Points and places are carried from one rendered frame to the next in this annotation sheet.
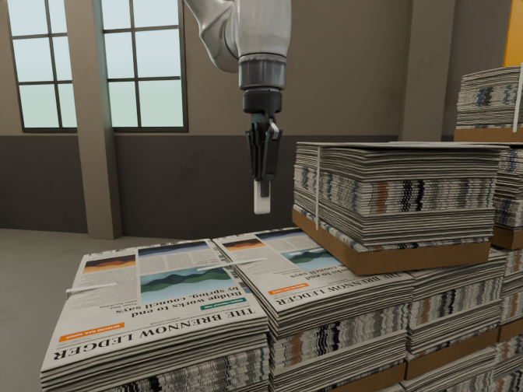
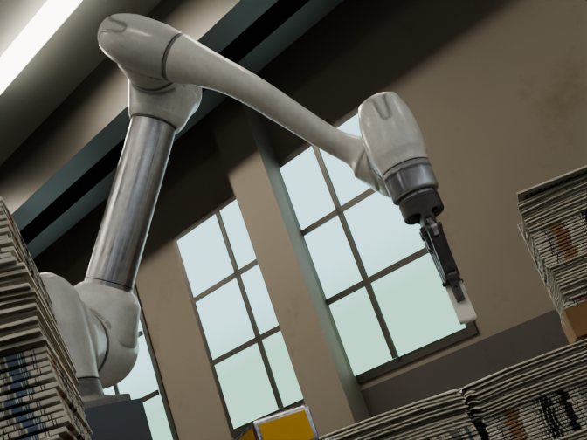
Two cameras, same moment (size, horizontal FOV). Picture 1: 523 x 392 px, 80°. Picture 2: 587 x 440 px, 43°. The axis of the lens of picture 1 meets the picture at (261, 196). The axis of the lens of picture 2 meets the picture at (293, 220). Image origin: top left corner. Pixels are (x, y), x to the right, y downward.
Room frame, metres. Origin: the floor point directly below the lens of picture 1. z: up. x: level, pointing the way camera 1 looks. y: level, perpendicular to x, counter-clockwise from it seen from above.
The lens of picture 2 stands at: (-0.64, -0.37, 0.79)
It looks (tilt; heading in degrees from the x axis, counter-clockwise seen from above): 18 degrees up; 26
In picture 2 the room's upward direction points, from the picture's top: 20 degrees counter-clockwise
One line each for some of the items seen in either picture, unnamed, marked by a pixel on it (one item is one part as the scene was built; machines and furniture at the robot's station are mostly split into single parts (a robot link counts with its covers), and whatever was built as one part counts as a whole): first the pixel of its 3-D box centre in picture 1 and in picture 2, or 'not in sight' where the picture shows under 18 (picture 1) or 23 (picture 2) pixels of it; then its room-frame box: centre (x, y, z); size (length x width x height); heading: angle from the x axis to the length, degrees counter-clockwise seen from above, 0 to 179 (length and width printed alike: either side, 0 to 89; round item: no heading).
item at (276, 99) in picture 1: (262, 116); (426, 220); (0.62, 0.00, 1.12); 0.08 x 0.07 x 0.09; 23
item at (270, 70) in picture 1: (262, 76); (411, 184); (0.62, 0.00, 1.19); 0.09 x 0.09 x 0.06
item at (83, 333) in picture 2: not in sight; (45, 334); (0.32, 0.65, 1.17); 0.18 x 0.16 x 0.22; 23
